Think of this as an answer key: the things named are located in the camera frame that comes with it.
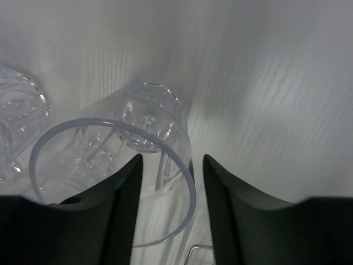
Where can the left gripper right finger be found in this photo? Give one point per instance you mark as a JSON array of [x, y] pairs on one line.
[[249, 226]]

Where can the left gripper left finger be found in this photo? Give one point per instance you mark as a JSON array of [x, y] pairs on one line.
[[96, 226]]

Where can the clear plastic cup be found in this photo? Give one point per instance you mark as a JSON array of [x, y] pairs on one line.
[[24, 117], [142, 118]]

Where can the wire dish rack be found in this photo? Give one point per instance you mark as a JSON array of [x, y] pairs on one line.
[[200, 254]]

